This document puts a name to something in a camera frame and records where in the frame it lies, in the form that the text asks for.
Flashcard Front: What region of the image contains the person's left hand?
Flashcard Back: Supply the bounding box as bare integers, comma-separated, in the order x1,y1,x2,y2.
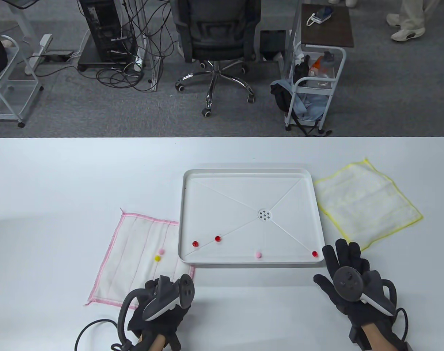
129,277,193,339

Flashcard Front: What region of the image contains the person's right hand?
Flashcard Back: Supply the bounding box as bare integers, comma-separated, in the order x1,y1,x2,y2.
313,239,397,327

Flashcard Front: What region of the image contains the black white handheld controller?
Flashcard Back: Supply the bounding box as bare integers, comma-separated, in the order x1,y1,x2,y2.
333,267,398,317
118,273,196,340

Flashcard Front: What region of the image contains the yellow-edged white dish cloth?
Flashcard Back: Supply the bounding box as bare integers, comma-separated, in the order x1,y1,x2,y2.
312,158,424,253

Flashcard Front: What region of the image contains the pink-edged white dish cloth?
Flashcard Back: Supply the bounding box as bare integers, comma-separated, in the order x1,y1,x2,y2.
84,208,196,309

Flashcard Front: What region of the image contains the person's right forearm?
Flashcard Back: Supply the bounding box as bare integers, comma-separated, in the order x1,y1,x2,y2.
363,324,399,351

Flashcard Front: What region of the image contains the person's left forearm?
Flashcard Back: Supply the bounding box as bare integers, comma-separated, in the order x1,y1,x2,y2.
138,331,167,351

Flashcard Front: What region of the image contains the light blue cloth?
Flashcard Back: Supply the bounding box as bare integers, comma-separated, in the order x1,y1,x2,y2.
280,79,326,121

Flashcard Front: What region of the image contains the white plastic tray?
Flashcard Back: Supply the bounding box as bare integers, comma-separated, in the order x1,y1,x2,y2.
178,169,327,268

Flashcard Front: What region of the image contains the white rolling cart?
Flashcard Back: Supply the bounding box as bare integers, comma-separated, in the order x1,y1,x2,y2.
0,35,44,128
284,46,347,132

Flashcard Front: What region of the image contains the black backpack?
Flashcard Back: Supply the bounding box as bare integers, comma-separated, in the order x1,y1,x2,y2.
270,82,332,136

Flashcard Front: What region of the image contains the clear bottle grey cap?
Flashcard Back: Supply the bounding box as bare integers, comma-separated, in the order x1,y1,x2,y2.
317,50,336,88

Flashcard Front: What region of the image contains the black handheld tool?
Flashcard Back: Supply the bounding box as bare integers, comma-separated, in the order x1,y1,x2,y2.
294,55,311,86

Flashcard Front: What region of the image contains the orange white bottle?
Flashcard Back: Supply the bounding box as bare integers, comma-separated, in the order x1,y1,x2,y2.
309,56,324,77

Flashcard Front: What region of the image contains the black box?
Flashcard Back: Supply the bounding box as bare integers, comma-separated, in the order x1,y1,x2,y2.
260,30,287,61

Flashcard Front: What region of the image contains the brown side table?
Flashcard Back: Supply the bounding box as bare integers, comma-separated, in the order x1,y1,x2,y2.
301,4,354,48

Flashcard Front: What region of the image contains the blue smartphone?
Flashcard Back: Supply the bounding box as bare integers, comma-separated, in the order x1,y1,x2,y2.
307,6,335,27

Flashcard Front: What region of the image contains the black office chair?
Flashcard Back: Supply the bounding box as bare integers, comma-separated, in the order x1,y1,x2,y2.
170,0,263,118

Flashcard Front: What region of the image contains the black floor socket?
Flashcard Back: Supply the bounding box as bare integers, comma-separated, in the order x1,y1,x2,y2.
43,51,74,62

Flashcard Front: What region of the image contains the white desk leg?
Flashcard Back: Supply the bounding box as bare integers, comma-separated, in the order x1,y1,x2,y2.
10,0,53,75

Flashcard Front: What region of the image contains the black computer tower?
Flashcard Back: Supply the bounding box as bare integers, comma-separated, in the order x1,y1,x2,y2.
77,0,138,72

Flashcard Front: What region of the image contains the black glove cable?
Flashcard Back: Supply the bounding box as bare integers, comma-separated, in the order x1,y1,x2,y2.
75,319,134,351
395,307,410,342

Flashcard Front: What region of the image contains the tangle of black cables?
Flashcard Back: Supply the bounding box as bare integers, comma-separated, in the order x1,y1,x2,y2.
81,0,178,92

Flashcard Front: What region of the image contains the white metal desk frame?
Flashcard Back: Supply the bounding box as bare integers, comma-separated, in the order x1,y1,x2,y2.
134,0,162,92

